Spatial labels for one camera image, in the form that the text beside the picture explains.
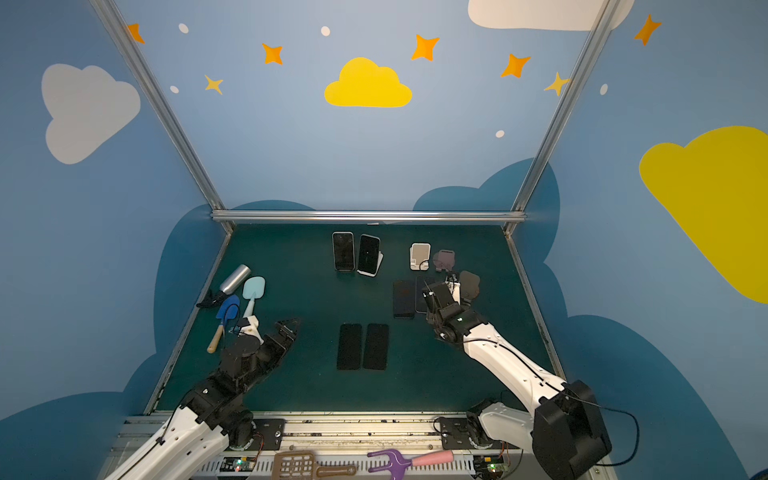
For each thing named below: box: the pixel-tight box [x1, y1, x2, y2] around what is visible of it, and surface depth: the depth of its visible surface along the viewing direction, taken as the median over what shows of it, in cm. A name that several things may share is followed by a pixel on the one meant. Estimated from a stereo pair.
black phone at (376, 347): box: [363, 324, 389, 370], surface depth 90 cm
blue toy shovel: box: [207, 295, 241, 354], surface depth 98 cm
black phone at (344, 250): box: [332, 231, 355, 271], surface depth 103 cm
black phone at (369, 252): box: [358, 233, 381, 275], surface depth 103 cm
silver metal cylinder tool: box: [196, 264, 251, 309], surface depth 103 cm
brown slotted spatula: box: [272, 451, 357, 480], surface depth 72 cm
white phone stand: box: [410, 243, 431, 271], surface depth 109 cm
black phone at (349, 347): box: [337, 323, 362, 370], surface depth 92 cm
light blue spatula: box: [242, 276, 266, 318], surface depth 104 cm
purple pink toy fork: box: [367, 449, 455, 480], surface depth 72 cm
